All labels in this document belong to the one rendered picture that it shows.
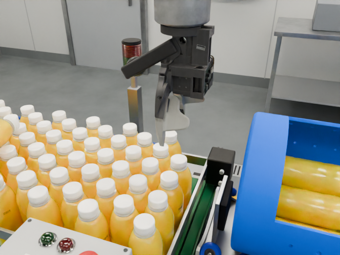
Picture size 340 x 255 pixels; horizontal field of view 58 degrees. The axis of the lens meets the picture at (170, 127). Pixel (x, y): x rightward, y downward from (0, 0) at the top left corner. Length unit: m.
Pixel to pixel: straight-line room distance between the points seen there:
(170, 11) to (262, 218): 0.36
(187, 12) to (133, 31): 3.77
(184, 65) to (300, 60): 3.43
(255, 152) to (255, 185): 0.06
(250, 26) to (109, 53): 1.92
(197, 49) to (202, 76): 0.04
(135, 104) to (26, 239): 0.63
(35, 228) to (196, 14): 0.43
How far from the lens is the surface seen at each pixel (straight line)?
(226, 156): 0.89
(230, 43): 3.93
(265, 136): 0.56
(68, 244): 0.54
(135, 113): 1.09
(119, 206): 0.62
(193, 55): 0.52
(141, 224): 0.58
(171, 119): 0.54
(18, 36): 5.50
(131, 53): 1.00
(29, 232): 0.59
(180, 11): 0.49
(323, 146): 0.77
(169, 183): 0.67
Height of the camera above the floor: 1.51
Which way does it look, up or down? 30 degrees down
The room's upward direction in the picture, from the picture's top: straight up
